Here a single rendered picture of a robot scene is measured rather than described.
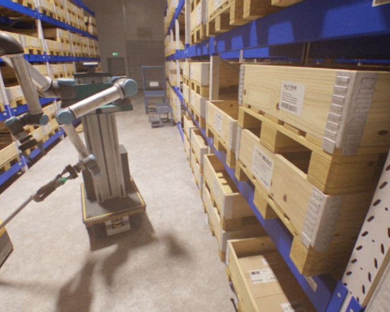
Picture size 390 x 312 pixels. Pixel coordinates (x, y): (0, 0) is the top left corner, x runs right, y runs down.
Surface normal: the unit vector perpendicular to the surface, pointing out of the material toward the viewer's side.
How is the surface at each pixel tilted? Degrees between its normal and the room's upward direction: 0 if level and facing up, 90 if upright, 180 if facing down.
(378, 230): 90
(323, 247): 90
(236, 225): 90
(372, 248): 90
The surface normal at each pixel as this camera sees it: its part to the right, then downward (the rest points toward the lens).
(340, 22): -0.99, 0.06
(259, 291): 0.00, -0.92
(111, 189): 0.44, 0.35
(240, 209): 0.16, 0.38
